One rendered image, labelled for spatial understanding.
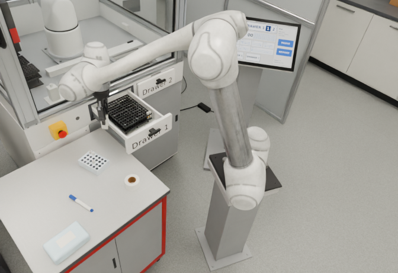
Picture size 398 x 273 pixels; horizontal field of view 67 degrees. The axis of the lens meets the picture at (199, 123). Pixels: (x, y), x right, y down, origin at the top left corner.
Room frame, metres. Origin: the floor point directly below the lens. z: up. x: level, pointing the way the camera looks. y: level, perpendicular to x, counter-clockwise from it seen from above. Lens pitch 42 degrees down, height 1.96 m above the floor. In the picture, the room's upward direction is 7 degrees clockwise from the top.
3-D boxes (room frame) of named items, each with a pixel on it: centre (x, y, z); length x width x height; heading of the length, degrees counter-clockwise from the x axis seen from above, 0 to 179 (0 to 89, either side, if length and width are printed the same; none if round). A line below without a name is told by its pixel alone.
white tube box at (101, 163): (0.95, 0.49, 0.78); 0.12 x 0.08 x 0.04; 65
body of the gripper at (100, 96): (1.09, 0.46, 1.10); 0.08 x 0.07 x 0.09; 6
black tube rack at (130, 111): (1.24, 0.40, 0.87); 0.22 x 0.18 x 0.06; 50
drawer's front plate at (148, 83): (1.56, 0.29, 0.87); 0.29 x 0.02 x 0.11; 140
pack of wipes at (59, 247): (0.54, 0.46, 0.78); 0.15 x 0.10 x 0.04; 143
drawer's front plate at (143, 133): (1.11, 0.25, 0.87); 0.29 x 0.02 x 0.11; 140
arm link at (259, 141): (1.01, -0.26, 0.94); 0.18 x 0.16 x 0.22; 172
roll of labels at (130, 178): (0.86, 0.28, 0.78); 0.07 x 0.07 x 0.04
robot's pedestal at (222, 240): (1.02, -0.25, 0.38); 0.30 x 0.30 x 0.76; 25
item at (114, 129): (1.25, 0.41, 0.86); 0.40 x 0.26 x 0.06; 50
